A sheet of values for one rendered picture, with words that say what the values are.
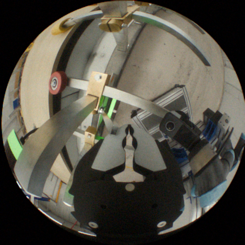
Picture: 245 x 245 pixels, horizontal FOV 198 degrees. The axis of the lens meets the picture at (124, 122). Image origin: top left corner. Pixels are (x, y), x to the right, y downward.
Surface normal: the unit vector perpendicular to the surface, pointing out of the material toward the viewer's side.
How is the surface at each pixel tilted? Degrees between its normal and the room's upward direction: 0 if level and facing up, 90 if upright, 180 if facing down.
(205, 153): 90
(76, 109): 90
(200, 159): 90
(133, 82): 0
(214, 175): 90
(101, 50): 0
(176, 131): 28
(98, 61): 0
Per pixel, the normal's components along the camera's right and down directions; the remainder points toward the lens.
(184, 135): -0.47, 0.26
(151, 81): -0.04, 0.50
